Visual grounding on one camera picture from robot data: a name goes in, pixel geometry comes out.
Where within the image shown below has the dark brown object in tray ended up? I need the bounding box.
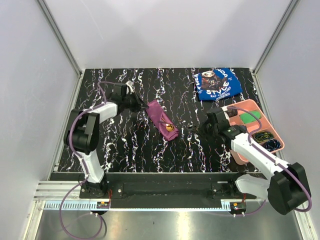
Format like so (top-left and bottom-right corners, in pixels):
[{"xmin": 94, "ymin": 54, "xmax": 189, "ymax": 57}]
[{"xmin": 226, "ymin": 107, "xmax": 238, "ymax": 118}]

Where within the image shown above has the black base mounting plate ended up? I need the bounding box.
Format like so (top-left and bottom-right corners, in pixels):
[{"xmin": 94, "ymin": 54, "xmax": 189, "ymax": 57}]
[{"xmin": 79, "ymin": 172, "xmax": 254, "ymax": 211}]

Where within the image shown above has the yellow black cable bundle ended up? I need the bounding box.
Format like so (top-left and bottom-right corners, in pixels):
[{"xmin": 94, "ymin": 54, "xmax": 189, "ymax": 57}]
[{"xmin": 251, "ymin": 131, "xmax": 275, "ymax": 144}]

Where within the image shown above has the green object in tray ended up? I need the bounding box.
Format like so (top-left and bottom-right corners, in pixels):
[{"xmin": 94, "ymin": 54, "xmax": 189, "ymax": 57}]
[{"xmin": 239, "ymin": 111, "xmax": 261, "ymax": 124}]

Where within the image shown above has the blue printed cloth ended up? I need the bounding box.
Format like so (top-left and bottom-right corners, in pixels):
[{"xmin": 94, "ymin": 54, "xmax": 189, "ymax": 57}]
[{"xmin": 193, "ymin": 67, "xmax": 243, "ymax": 101}]

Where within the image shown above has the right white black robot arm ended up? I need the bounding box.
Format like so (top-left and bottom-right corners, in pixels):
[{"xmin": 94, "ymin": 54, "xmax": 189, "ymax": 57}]
[{"xmin": 189, "ymin": 107, "xmax": 313, "ymax": 215}]

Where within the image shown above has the right aluminium frame post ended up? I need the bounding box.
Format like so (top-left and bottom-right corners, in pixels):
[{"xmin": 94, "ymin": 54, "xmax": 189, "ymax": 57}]
[{"xmin": 252, "ymin": 0, "xmax": 301, "ymax": 75}]

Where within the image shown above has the pink compartment tray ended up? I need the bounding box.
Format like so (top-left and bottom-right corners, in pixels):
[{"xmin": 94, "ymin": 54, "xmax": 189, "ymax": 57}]
[{"xmin": 222, "ymin": 100, "xmax": 285, "ymax": 168}]

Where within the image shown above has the magenta cloth napkin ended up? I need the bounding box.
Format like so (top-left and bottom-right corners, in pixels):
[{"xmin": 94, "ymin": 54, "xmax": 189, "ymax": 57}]
[{"xmin": 146, "ymin": 100, "xmax": 179, "ymax": 142}]

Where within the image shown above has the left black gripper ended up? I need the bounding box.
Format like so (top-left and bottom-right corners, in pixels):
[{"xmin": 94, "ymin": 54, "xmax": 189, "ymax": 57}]
[{"xmin": 122, "ymin": 90, "xmax": 150, "ymax": 113}]

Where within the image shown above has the aluminium frame post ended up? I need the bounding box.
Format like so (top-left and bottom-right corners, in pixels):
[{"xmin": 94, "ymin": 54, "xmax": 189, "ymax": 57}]
[
  {"xmin": 252, "ymin": 0, "xmax": 301, "ymax": 75},
  {"xmin": 34, "ymin": 0, "xmax": 85, "ymax": 76}
]

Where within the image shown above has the gold spoon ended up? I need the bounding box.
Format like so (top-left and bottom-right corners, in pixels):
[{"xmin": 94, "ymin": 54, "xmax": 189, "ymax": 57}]
[{"xmin": 159, "ymin": 120, "xmax": 175, "ymax": 132}]

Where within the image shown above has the left aluminium frame post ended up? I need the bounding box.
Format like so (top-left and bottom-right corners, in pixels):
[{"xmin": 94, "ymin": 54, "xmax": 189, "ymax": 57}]
[{"xmin": 34, "ymin": 0, "xmax": 85, "ymax": 76}]

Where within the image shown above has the blue black cable bundle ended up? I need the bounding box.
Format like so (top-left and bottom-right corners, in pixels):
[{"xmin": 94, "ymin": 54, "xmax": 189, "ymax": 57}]
[{"xmin": 261, "ymin": 139, "xmax": 281, "ymax": 153}]

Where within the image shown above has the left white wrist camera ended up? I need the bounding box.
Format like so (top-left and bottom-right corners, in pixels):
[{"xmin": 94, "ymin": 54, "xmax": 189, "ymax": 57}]
[{"xmin": 125, "ymin": 80, "xmax": 134, "ymax": 95}]

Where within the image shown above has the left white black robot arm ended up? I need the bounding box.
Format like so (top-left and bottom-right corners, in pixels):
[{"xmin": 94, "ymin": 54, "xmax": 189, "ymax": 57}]
[{"xmin": 63, "ymin": 80, "xmax": 149, "ymax": 198}]

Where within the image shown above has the front aluminium rail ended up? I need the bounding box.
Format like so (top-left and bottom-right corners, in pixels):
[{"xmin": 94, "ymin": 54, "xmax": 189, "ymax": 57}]
[{"xmin": 33, "ymin": 181, "xmax": 307, "ymax": 201}]

